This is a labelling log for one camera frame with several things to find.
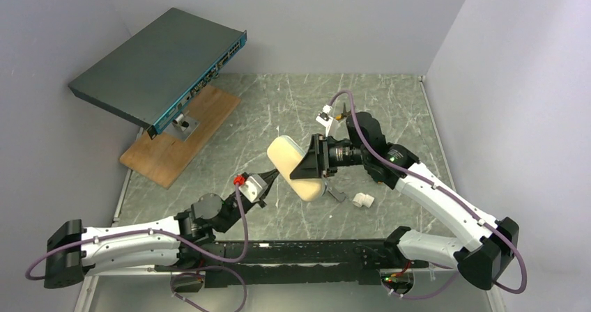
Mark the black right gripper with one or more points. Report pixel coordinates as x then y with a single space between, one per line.
324 156

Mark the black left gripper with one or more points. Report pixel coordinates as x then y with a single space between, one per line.
266 181

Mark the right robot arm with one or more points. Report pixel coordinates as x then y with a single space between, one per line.
482 246

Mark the white pipe elbow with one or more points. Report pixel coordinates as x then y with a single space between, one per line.
363 200

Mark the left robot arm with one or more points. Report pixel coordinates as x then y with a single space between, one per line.
180 241

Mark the wooden board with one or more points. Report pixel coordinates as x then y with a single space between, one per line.
163 158

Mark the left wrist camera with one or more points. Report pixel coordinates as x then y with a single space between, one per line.
251 187

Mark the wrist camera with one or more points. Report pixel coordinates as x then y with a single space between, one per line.
329 123
251 187

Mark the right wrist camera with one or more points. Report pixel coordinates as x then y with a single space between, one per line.
329 123

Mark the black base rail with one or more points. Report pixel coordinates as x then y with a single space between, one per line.
361 261

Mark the metal switch stand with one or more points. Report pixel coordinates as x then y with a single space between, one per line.
182 126

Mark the dark network switch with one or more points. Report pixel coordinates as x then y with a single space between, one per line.
151 77

